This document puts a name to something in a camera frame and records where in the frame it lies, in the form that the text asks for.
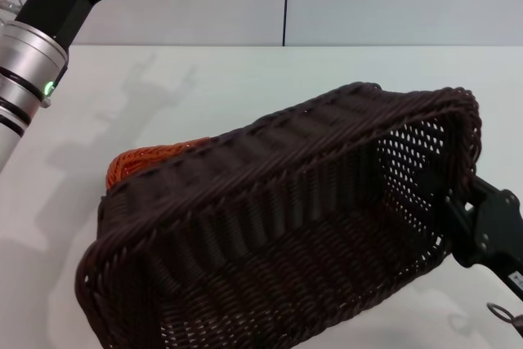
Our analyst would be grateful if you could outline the dark brown woven plastic basket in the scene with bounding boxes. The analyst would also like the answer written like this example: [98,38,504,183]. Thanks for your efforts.
[74,81,485,349]

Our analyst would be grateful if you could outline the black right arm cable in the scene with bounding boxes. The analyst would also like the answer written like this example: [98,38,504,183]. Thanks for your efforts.
[485,302,523,325]

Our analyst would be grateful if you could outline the black vertical wall panel strip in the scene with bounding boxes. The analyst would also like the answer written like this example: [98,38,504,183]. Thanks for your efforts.
[281,0,292,47]

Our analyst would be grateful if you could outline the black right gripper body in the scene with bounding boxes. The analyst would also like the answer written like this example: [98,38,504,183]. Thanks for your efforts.
[452,188,523,298]

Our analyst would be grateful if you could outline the orange woven plastic basket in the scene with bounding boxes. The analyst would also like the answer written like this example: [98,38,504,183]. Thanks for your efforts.
[106,136,212,193]

